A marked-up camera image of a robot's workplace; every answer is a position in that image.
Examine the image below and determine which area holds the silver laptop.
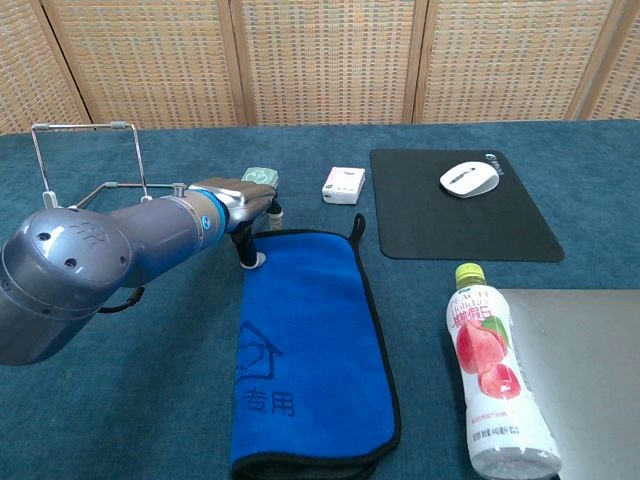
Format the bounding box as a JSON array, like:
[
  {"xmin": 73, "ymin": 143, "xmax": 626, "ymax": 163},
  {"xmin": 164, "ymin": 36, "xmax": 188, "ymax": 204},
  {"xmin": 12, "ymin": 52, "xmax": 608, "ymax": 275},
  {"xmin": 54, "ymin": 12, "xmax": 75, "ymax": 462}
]
[{"xmin": 496, "ymin": 288, "xmax": 640, "ymax": 480}]

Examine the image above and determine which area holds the black mouse pad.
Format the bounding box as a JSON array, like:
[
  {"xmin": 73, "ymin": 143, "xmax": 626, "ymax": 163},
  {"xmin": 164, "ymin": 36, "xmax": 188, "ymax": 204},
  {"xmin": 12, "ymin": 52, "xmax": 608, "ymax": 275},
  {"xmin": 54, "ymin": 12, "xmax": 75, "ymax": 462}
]
[{"xmin": 369, "ymin": 147, "xmax": 566, "ymax": 263}]

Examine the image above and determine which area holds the metal wire stand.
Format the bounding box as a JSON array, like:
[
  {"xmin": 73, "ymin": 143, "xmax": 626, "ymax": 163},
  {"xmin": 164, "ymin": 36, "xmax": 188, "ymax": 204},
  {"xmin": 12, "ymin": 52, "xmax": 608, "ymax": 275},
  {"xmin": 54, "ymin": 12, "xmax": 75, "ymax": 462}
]
[{"xmin": 30, "ymin": 121, "xmax": 189, "ymax": 211}]

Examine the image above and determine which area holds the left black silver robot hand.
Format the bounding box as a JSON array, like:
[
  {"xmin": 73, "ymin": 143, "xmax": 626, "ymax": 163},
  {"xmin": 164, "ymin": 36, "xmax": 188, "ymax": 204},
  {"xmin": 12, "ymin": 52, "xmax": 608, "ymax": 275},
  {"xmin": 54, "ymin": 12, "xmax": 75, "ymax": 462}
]
[{"xmin": 187, "ymin": 176, "xmax": 287, "ymax": 270}]

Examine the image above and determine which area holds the white pink tissue pack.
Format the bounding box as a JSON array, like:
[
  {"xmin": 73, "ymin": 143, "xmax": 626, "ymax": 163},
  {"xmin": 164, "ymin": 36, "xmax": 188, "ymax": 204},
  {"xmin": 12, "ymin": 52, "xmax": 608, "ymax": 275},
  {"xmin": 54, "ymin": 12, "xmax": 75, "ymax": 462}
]
[{"xmin": 321, "ymin": 166, "xmax": 367, "ymax": 206}]

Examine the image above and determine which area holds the blue table cover cloth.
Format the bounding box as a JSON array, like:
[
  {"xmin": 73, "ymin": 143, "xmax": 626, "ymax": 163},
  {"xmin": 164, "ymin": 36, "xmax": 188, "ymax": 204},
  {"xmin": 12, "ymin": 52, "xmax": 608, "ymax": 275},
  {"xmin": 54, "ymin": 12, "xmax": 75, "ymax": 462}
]
[{"xmin": 0, "ymin": 118, "xmax": 640, "ymax": 480}]

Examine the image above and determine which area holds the blue grey towel black trim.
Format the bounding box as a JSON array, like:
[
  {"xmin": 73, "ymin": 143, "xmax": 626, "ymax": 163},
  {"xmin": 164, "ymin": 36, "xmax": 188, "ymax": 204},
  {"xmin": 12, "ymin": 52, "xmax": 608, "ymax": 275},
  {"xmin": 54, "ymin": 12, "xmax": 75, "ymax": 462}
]
[{"xmin": 229, "ymin": 213, "xmax": 403, "ymax": 480}]

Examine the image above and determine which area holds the peach drink bottle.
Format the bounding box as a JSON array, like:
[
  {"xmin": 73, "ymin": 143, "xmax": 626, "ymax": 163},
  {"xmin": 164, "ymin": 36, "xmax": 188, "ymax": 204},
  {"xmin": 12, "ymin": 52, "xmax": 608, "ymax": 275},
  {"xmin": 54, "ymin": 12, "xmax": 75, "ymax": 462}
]
[{"xmin": 444, "ymin": 262, "xmax": 563, "ymax": 480}]

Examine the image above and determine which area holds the woven bamboo folding screen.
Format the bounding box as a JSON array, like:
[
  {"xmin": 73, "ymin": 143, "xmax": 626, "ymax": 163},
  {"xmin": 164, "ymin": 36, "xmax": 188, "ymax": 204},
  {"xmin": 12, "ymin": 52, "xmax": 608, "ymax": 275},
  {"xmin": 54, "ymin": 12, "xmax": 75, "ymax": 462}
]
[{"xmin": 0, "ymin": 0, "xmax": 640, "ymax": 135}]

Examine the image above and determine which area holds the white computer mouse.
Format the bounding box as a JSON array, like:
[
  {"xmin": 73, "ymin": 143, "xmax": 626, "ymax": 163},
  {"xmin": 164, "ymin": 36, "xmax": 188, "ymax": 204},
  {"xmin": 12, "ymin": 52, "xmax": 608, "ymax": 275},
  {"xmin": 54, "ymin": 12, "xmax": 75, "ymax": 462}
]
[{"xmin": 438, "ymin": 159, "xmax": 501, "ymax": 200}]

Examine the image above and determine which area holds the green tissue pack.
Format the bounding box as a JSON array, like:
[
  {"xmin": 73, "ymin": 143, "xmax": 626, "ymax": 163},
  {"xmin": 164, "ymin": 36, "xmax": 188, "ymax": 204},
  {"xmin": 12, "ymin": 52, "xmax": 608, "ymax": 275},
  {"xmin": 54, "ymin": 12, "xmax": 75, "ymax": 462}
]
[{"xmin": 239, "ymin": 166, "xmax": 279, "ymax": 188}]

